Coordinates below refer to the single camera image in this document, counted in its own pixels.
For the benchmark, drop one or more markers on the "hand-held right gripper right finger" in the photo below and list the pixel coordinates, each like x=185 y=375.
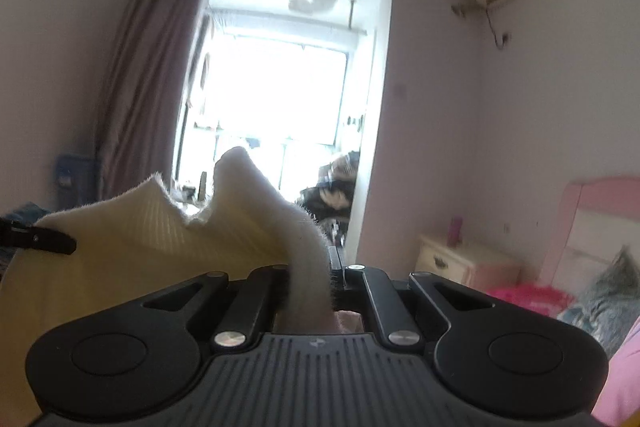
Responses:
x=372 y=302

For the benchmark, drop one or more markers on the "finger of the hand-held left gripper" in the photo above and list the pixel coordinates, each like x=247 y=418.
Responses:
x=35 y=238

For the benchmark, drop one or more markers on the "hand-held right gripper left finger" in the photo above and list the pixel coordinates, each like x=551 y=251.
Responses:
x=270 y=292

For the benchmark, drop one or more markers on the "white deer embroidered sweater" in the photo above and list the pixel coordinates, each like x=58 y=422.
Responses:
x=150 y=247

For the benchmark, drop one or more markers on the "black wheelchair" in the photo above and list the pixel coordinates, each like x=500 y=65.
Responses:
x=325 y=207

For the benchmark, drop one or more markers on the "cream nightstand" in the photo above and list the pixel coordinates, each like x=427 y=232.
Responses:
x=465 y=259

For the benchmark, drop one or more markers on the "heap of jackets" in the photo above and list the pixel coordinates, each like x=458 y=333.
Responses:
x=345 y=167

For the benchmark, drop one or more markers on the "brown curtain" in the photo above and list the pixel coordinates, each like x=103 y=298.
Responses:
x=150 y=57

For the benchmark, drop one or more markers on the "pink bed headboard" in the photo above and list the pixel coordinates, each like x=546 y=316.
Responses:
x=575 y=207

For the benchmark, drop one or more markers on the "grey blue floral pillow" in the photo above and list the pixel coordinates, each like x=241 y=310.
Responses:
x=610 y=292

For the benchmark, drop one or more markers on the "light pink quilt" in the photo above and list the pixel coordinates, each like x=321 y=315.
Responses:
x=625 y=372

